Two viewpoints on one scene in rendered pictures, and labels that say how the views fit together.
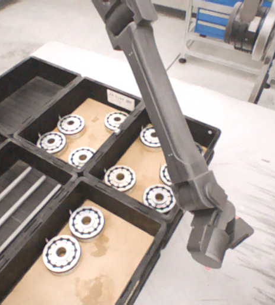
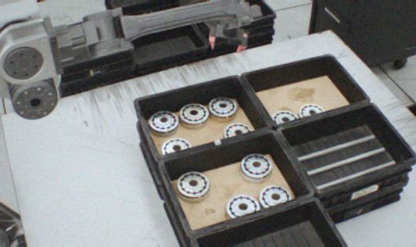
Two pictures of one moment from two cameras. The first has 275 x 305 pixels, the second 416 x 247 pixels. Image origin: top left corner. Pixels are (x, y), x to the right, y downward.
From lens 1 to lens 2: 187 cm
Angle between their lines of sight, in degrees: 80
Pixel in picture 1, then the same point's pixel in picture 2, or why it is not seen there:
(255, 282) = (194, 79)
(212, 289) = not seen: hidden behind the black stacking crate
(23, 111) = not seen: outside the picture
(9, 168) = (327, 205)
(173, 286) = not seen: hidden behind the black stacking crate
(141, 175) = (216, 135)
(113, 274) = (285, 96)
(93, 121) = (213, 210)
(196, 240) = (257, 10)
